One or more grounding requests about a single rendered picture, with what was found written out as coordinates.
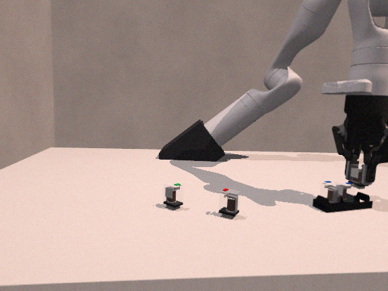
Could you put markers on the clear relay with blue button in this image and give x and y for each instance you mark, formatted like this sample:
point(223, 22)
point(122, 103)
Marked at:
point(355, 175)
point(348, 191)
point(332, 191)

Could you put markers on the clear relay with red button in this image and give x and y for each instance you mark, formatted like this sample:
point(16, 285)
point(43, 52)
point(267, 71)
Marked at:
point(229, 202)

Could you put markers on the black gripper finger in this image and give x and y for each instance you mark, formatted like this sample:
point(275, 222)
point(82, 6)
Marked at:
point(372, 156)
point(347, 139)

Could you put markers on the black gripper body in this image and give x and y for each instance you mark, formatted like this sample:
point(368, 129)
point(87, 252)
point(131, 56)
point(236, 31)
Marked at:
point(372, 110)

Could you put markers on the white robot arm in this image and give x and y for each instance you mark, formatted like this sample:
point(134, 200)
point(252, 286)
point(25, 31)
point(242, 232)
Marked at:
point(368, 72)

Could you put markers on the black rack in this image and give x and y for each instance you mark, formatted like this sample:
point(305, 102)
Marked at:
point(322, 203)

